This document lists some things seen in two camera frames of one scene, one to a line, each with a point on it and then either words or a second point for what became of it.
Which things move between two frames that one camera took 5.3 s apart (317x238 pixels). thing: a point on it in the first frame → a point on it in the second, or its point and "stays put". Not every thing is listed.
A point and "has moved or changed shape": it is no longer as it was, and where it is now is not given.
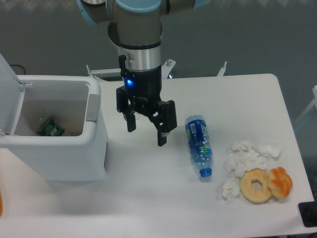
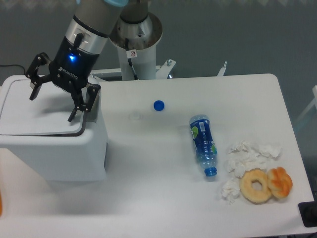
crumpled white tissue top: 245,149 stays put
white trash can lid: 12,92 has moved or changed shape
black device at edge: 308,210 stays put
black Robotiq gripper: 144,86 → 70,69
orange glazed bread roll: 280,182 stays put
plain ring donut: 250,195 stays put
